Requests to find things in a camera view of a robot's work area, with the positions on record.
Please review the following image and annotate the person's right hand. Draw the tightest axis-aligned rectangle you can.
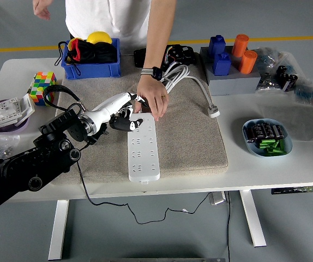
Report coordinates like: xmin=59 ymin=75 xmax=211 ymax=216
xmin=32 ymin=0 xmax=51 ymax=21

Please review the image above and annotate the purple bowl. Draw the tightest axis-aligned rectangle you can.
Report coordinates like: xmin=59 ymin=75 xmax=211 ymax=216
xmin=0 ymin=99 xmax=33 ymax=135

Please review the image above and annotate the person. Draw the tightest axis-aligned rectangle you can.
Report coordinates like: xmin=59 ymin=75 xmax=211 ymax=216
xmin=65 ymin=0 xmax=153 ymax=51

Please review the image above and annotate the thin black adapter cord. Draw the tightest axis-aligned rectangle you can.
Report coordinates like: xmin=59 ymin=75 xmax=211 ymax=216
xmin=76 ymin=160 xmax=209 ymax=224

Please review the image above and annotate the green cylindrical cells heap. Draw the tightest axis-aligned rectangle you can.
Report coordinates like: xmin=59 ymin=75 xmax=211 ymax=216
xmin=256 ymin=138 xmax=288 ymax=157

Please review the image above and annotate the white power strip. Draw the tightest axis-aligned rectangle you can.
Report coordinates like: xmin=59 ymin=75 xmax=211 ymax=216
xmin=127 ymin=113 xmax=161 ymax=185

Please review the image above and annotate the black hanging cable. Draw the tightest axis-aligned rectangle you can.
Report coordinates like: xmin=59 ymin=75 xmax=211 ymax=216
xmin=225 ymin=190 xmax=232 ymax=262

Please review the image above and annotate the person's left hand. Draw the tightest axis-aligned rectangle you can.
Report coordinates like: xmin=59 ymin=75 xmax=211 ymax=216
xmin=134 ymin=73 xmax=170 ymax=122

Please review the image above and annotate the grey block base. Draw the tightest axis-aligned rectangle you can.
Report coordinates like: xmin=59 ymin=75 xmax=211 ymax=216
xmin=200 ymin=45 xmax=262 ymax=96

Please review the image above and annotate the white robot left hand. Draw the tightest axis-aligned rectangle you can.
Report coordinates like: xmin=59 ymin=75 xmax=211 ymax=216
xmin=89 ymin=92 xmax=148 ymax=134

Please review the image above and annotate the black capacitor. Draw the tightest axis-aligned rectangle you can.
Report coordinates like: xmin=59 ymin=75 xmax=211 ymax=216
xmin=254 ymin=123 xmax=266 ymax=140
xmin=264 ymin=122 xmax=276 ymax=139
xmin=273 ymin=124 xmax=287 ymax=140
xmin=245 ymin=124 xmax=257 ymax=144

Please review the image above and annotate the clear bag of black parts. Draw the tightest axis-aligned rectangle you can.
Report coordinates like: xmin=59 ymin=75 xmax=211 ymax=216
xmin=256 ymin=64 xmax=299 ymax=93

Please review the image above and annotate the blue plastic bin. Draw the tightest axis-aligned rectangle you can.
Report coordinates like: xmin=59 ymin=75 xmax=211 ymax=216
xmin=61 ymin=37 xmax=122 ymax=80

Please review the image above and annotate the clear bag of blue parts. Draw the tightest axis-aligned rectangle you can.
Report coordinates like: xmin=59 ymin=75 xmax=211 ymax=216
xmin=255 ymin=46 xmax=296 ymax=72
xmin=292 ymin=78 xmax=313 ymax=106

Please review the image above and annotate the yellow ball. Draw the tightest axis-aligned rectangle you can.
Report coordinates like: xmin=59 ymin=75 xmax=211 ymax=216
xmin=86 ymin=31 xmax=113 ymax=45

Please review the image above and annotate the white panel frame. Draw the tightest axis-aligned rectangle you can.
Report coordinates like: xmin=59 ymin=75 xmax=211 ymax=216
xmin=14 ymin=93 xmax=36 ymax=128

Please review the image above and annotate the white table leg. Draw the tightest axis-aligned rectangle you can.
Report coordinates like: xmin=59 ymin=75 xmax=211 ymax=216
xmin=239 ymin=190 xmax=267 ymax=248
xmin=48 ymin=199 xmax=70 ymax=261

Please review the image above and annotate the light blue dish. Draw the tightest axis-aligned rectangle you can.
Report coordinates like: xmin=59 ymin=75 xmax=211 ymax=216
xmin=242 ymin=118 xmax=293 ymax=158

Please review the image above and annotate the black electronic device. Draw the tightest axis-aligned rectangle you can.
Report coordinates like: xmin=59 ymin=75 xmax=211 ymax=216
xmin=133 ymin=44 xmax=198 ymax=69

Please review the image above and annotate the orange cylinder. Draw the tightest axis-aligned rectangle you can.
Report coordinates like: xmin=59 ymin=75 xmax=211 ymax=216
xmin=238 ymin=50 xmax=258 ymax=75
xmin=231 ymin=34 xmax=250 ymax=57

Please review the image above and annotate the white socket panel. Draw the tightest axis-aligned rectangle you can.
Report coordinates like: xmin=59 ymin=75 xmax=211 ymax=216
xmin=0 ymin=97 xmax=21 ymax=131

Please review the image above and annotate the grey-brown mat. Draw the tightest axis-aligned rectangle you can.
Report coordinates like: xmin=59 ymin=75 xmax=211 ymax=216
xmin=45 ymin=54 xmax=229 ymax=186

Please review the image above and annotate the white power strip cord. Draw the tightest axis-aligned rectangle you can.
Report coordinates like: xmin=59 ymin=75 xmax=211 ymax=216
xmin=160 ymin=61 xmax=221 ymax=119

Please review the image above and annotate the black table control panel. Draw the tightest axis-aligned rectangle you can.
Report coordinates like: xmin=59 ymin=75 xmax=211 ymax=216
xmin=271 ymin=186 xmax=313 ymax=195

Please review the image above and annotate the black plug adapter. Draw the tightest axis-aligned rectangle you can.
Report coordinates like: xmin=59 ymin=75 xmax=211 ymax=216
xmin=89 ymin=124 xmax=110 ymax=145

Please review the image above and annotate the flat clear plastic bag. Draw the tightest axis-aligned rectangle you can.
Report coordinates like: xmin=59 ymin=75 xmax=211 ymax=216
xmin=257 ymin=102 xmax=313 ymax=142

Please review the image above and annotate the colourful puzzle cube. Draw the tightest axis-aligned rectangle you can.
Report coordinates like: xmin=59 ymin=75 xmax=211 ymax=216
xmin=27 ymin=71 xmax=58 ymax=106

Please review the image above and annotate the grey metal box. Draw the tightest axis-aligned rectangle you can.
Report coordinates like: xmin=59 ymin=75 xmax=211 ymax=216
xmin=208 ymin=192 xmax=226 ymax=205

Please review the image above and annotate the black drawstring bag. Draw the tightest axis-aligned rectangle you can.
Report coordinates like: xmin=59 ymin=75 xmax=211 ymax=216
xmin=54 ymin=38 xmax=119 ymax=76

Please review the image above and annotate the blue block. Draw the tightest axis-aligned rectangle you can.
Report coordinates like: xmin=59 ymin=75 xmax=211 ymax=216
xmin=212 ymin=52 xmax=232 ymax=76
xmin=208 ymin=34 xmax=226 ymax=58

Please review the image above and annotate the black wristwatch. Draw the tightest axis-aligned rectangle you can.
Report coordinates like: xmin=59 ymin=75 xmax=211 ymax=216
xmin=141 ymin=66 xmax=163 ymax=81

